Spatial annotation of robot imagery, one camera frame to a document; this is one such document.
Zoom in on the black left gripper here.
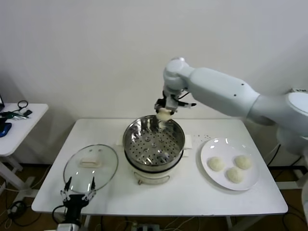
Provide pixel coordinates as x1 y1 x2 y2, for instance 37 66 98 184
60 177 97 221

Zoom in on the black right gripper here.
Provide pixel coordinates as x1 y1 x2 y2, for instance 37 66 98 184
154 97 178 116

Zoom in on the white steamed baozi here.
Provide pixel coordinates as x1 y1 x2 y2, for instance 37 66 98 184
207 156 226 172
234 155 254 170
225 167 245 184
155 108 172 122

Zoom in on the glass pot lid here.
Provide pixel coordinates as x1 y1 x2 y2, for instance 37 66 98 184
63 143 119 194

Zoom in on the stainless steel steamer basket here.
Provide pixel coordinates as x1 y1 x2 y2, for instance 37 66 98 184
116 115 193 173

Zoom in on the white electric cooker base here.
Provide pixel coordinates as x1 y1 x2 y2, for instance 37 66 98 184
125 149 190 186

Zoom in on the white side table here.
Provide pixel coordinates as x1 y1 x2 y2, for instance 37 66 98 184
0 103 50 200

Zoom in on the white round plate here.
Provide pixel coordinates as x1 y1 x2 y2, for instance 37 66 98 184
200 137 261 192

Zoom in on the blue object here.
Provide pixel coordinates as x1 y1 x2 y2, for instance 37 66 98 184
0 122 13 138

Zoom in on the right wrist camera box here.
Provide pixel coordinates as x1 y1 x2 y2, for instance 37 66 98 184
165 94 180 112

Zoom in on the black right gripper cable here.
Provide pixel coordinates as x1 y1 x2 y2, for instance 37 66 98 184
177 89 197 108

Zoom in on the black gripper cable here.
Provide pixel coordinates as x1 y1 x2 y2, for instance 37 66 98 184
177 89 197 108
52 205 67 226

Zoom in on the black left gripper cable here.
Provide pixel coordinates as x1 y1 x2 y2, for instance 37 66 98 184
52 205 67 226

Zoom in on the black coiled floor cable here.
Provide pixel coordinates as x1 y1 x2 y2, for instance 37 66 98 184
8 201 26 218

